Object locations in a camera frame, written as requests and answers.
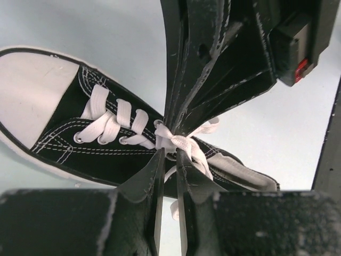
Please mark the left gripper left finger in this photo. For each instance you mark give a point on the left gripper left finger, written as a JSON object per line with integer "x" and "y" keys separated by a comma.
{"x": 121, "y": 221}

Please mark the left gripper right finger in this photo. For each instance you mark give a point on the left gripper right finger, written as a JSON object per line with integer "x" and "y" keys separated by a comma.
{"x": 214, "y": 221}

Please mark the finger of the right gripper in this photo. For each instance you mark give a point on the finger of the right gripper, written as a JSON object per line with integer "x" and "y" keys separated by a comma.
{"x": 195, "y": 35}

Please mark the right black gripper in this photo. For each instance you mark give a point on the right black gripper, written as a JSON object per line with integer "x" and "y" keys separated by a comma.
{"x": 286, "y": 35}

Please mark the white shoelace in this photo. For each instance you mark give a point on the white shoelace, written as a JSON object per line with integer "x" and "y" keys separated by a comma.
{"x": 106, "y": 126}

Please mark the black canvas sneaker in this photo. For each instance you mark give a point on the black canvas sneaker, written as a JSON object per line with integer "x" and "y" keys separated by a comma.
{"x": 43, "y": 95}

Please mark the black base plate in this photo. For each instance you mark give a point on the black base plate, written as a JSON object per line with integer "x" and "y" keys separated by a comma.
{"x": 329, "y": 147}

